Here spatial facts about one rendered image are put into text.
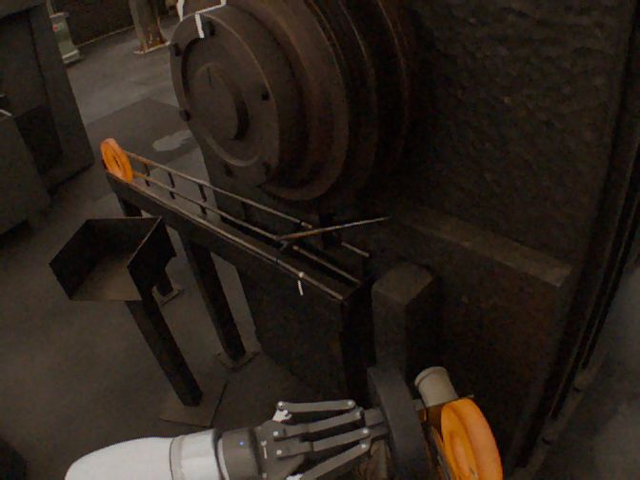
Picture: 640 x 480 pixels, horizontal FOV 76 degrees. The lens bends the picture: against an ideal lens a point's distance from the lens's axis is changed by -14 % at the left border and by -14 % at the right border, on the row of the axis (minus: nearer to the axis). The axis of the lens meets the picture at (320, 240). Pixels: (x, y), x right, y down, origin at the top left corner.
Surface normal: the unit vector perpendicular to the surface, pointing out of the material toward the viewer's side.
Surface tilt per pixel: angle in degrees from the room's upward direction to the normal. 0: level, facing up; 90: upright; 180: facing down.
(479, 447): 22
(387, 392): 3
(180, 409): 0
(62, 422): 0
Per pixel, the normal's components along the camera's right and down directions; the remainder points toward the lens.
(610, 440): -0.13, -0.79
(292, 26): 0.08, 0.00
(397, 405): -0.11, -0.60
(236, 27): 0.26, -0.48
